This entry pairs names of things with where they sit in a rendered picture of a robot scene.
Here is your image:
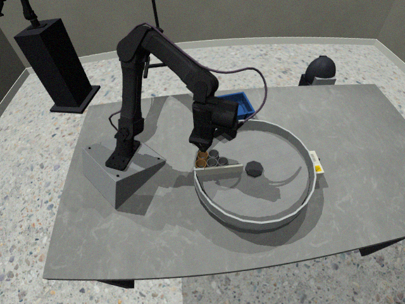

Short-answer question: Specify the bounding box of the blue plastic tray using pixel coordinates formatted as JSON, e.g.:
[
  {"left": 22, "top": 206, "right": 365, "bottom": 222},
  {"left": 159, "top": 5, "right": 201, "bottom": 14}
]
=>
[{"left": 217, "top": 92, "right": 255, "bottom": 120}]

